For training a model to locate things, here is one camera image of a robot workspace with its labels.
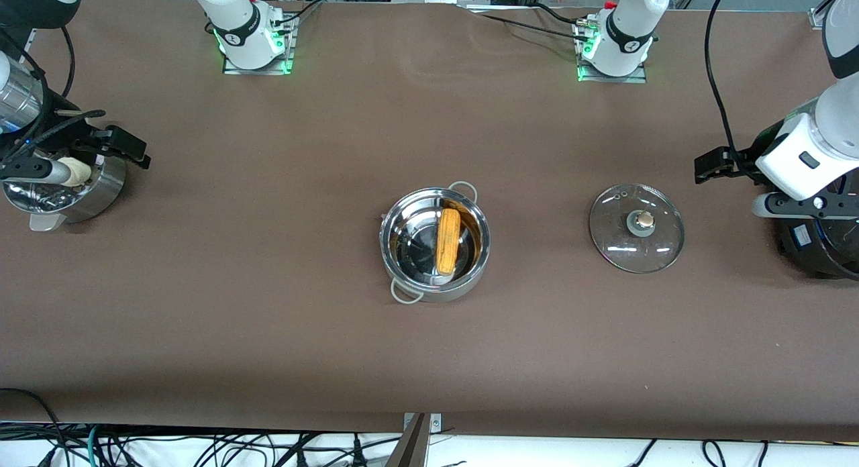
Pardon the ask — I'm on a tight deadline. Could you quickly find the glass lid with gold knob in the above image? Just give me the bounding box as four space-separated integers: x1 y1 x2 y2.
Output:
589 183 686 274

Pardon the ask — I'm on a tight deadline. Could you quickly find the yellow corn cob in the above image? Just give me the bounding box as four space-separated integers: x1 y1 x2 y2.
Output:
435 207 463 276

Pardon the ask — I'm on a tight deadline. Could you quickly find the silver metal saucepan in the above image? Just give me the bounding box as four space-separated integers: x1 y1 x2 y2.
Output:
3 155 128 233

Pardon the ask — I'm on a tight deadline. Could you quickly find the black round container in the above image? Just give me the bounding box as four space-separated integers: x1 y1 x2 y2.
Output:
777 205 859 280

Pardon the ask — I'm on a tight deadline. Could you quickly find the brown table cover sheet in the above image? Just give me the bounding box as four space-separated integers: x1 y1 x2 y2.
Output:
0 0 859 442

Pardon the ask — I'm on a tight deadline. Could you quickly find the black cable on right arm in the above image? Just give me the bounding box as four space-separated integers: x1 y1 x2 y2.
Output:
60 26 77 100

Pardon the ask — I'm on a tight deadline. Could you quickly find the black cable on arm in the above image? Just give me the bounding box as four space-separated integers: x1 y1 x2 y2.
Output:
703 0 747 163
60 26 77 100

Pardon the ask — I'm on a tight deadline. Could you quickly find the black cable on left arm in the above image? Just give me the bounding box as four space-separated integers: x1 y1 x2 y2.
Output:
703 0 747 163

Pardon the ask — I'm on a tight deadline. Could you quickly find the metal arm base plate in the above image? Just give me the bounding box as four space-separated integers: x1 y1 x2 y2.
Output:
575 19 649 84
223 12 297 75

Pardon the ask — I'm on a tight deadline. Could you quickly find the short black base cable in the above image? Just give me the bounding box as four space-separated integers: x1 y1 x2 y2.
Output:
270 0 327 26

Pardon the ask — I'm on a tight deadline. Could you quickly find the long black base cable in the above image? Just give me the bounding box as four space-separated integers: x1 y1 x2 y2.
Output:
463 3 593 44

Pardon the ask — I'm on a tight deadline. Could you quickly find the black looped floor cable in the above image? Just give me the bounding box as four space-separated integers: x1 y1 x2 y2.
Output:
0 386 66 467

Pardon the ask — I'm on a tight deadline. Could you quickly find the steel pot with grey handles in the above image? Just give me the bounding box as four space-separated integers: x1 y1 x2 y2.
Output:
379 180 491 304

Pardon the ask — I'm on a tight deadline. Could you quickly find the grey angled post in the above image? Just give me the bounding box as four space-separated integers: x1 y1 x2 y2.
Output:
384 413 431 467

